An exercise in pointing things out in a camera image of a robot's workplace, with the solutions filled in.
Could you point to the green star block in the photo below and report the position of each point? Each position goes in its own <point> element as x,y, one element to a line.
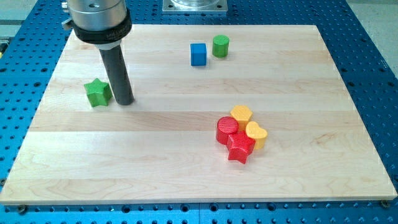
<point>98,93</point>

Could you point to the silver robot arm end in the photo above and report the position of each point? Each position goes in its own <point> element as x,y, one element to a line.
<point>103,23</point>

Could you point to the blue cube block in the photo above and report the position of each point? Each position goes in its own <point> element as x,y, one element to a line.
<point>198,54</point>

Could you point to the light wooden board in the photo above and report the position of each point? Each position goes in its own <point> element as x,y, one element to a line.
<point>163,147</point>

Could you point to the red cylinder block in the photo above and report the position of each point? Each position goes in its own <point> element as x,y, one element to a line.
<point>225,126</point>

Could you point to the yellow pentagon block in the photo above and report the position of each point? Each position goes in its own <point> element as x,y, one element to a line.
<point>242,114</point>

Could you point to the red star block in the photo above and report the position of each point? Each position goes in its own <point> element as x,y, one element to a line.
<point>240,147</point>

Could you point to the yellow heart block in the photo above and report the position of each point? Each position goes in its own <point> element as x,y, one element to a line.
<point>257,133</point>

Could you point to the green cylinder block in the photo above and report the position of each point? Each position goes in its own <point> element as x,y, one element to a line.
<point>220,46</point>

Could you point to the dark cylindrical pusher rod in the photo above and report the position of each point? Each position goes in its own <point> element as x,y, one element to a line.
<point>117,74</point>

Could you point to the blue perforated metal plate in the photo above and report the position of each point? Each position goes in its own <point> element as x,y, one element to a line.
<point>30,59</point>

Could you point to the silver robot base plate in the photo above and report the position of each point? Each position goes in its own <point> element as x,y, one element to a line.
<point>194,5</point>

